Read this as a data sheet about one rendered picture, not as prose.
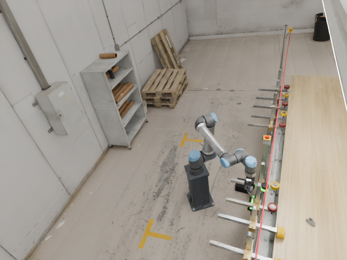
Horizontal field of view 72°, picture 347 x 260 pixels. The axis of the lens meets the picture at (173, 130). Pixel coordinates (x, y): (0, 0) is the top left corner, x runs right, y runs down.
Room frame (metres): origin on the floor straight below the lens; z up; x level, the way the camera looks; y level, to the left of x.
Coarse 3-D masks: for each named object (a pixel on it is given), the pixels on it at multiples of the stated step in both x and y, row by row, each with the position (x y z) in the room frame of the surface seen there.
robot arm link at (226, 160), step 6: (198, 120) 1.92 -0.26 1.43; (204, 120) 1.92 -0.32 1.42; (198, 126) 1.86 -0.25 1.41; (204, 126) 1.84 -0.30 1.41; (204, 132) 1.76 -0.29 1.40; (210, 132) 1.75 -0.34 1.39; (204, 138) 1.72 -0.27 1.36; (210, 138) 1.66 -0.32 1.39; (210, 144) 1.62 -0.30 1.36; (216, 144) 1.57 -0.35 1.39; (216, 150) 1.52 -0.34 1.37; (222, 150) 1.50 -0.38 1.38; (222, 156) 1.44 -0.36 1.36; (228, 156) 1.41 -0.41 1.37; (234, 156) 1.40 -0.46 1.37; (222, 162) 1.40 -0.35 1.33; (228, 162) 1.36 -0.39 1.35; (234, 162) 1.37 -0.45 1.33
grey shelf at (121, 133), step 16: (96, 64) 3.82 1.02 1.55; (112, 64) 3.69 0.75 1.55; (128, 64) 4.30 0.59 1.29; (96, 80) 3.52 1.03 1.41; (112, 80) 3.77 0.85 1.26; (128, 80) 4.33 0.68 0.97; (96, 96) 3.56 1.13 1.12; (112, 96) 3.44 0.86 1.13; (128, 96) 3.85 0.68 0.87; (96, 112) 3.61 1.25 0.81; (112, 112) 3.49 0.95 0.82; (128, 112) 3.91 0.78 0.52; (144, 112) 4.27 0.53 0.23; (112, 128) 3.53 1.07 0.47; (128, 128) 3.94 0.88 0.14; (112, 144) 3.59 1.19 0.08; (128, 144) 3.45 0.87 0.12
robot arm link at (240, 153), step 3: (237, 150) 1.47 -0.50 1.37; (240, 150) 1.46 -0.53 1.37; (243, 150) 1.46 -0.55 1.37; (234, 153) 1.44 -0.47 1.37; (237, 153) 1.43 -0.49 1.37; (240, 153) 1.42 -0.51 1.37; (243, 153) 1.42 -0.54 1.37; (246, 153) 1.42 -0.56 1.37; (237, 156) 1.40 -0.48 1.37; (240, 156) 1.40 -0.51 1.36; (243, 156) 1.39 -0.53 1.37; (246, 156) 1.38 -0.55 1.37; (240, 159) 1.38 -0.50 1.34
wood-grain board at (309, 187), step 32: (320, 96) 2.70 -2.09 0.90; (288, 128) 2.16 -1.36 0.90; (320, 128) 2.05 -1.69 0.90; (288, 160) 1.67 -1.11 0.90; (320, 160) 1.59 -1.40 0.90; (288, 192) 1.29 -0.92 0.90; (320, 192) 1.23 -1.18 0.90; (288, 224) 1.00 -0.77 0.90; (320, 224) 0.95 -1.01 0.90; (288, 256) 0.77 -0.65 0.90; (320, 256) 0.73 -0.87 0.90
